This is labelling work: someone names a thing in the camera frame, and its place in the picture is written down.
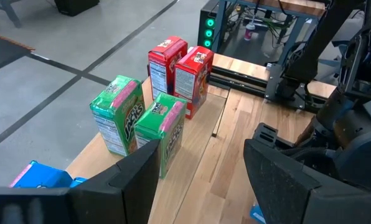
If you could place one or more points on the black box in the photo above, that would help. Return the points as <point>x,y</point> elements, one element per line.
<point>76,6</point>

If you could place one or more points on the green Apple Jacks cereal box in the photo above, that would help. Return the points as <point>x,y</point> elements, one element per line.
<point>160,133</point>
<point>117,115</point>

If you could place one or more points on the wooden shelf black metal frame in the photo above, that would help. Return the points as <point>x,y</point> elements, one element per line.
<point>201,118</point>

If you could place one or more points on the black mat orange edge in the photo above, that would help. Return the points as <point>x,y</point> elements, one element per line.
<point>8,53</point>

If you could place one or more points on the black table edge rail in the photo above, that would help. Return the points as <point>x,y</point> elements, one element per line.
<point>235,82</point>

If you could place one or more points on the grey desk leg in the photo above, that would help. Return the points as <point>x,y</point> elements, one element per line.
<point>9,12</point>

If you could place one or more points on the computer with green lights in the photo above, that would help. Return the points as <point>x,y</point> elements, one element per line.
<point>208,28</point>

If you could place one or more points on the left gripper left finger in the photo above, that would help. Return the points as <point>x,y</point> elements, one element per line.
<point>132,186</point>

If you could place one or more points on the white cup pink label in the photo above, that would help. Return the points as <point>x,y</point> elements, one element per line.
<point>249,31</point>

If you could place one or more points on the red Froot Loops cereal box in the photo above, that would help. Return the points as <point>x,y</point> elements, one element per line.
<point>165,67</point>
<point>193,81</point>

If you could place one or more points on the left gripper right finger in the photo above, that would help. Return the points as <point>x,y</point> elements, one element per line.
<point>279,193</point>

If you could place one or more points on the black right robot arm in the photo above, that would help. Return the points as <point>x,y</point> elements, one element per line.
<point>325,40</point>

